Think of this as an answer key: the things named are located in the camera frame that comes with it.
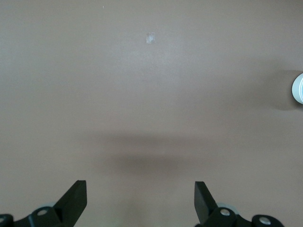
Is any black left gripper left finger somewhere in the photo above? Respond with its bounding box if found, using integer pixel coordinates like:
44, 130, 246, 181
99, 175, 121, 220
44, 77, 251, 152
0, 180, 88, 227

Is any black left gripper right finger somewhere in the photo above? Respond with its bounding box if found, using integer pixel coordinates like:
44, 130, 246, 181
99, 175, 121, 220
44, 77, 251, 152
194, 181, 285, 227

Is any blue bowl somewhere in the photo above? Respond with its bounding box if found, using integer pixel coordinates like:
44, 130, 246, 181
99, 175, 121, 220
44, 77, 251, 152
298, 73, 303, 103

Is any white bowl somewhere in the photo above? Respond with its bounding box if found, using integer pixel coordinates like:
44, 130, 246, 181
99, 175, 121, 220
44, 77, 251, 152
291, 72, 303, 104

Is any brown table cover sheet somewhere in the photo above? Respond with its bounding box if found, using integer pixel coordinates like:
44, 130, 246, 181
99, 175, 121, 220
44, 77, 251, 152
0, 0, 303, 227

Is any clear tape piece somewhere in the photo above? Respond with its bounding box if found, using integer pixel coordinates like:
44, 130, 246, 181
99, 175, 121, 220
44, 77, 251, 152
145, 32, 156, 45

